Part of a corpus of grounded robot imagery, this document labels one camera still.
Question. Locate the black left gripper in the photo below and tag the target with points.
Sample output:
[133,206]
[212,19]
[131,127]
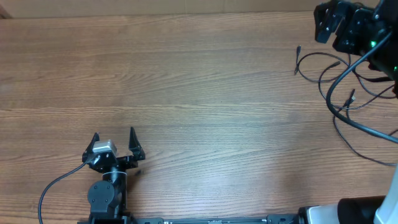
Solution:
[134,146]

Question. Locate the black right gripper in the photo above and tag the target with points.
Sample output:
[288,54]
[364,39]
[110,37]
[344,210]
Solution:
[343,23]

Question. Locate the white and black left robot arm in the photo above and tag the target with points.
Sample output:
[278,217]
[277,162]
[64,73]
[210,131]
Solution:
[108,196]

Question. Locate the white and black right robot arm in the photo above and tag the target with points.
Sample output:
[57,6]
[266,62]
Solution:
[348,86]

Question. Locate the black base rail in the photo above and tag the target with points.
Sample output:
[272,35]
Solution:
[217,220]

